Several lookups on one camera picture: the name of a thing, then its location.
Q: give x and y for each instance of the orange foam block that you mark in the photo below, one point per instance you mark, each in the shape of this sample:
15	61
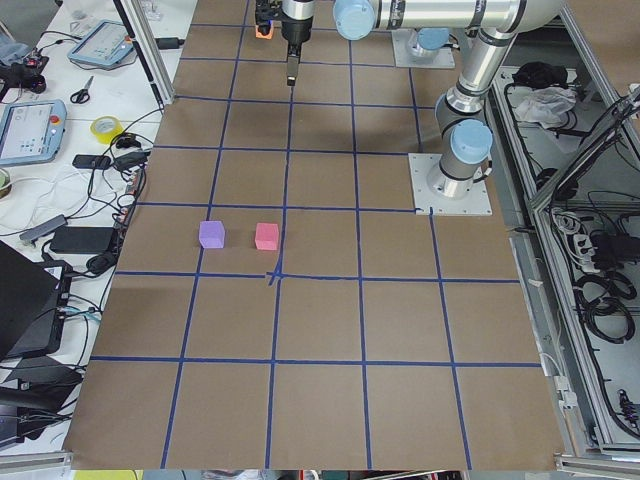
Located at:
264	31

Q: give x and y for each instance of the far blue teach pendant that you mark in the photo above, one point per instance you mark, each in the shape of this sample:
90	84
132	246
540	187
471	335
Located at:
106	46

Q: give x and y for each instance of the blue teach pendant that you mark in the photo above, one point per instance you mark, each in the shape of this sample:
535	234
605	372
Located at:
32	132
106	46

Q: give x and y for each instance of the pink foam block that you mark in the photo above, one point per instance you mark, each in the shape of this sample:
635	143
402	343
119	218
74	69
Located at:
267	236

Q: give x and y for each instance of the yellow tape roll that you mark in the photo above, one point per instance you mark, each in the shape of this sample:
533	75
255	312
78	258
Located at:
106	129

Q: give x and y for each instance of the purple foam block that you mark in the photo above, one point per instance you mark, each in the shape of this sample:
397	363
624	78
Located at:
212	234

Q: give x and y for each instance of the black smartphone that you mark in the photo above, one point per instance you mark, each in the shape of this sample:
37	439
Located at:
91	162

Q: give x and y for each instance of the white crumpled cloth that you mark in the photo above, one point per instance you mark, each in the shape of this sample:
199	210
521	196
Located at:
548	107

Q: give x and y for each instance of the near blue teach pendant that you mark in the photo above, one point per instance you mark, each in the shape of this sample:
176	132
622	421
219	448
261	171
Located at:
32	132

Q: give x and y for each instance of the grey usb hub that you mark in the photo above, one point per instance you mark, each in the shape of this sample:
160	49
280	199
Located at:
43	229

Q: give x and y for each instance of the black power adapter brick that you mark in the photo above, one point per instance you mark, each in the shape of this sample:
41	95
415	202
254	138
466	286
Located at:
81	240

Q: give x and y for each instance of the black laptop computer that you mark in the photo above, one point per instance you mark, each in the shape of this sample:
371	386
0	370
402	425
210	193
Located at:
33	295

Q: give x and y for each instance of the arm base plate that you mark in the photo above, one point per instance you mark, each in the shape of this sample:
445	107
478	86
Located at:
425	52
438	195

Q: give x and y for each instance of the aluminium frame post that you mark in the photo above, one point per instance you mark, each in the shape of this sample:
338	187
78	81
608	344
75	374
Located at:
160	79

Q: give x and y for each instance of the black handled scissors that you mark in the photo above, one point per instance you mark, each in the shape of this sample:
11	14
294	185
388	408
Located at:
82	95

